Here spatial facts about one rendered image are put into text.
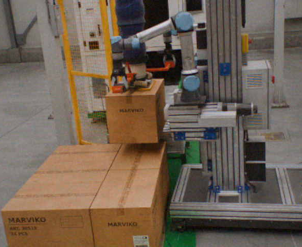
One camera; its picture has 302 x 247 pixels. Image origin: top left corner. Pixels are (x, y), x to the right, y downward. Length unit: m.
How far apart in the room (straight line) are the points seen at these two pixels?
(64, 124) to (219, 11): 2.31
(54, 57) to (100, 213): 2.25
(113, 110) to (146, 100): 0.28
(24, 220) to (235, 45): 1.91
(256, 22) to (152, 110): 9.33
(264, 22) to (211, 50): 9.24
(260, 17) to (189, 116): 9.42
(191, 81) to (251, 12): 9.54
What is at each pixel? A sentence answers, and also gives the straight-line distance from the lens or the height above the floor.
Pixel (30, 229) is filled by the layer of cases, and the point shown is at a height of 0.40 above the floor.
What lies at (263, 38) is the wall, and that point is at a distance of 12.38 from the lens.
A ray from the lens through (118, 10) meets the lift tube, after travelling 3.48.
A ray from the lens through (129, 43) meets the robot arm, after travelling 2.96.
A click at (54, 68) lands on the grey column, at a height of 1.14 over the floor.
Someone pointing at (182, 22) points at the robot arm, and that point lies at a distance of 2.92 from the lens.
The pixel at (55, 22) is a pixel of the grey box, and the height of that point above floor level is 1.60.
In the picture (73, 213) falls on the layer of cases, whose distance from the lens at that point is 2.88.
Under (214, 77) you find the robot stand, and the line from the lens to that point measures 3.29.
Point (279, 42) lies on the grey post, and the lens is 6.59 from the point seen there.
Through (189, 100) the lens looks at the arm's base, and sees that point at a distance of 3.14.
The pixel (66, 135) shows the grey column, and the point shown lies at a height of 0.39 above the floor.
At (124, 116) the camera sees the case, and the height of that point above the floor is 0.91.
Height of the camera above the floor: 1.85
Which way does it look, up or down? 17 degrees down
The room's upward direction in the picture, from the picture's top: 5 degrees counter-clockwise
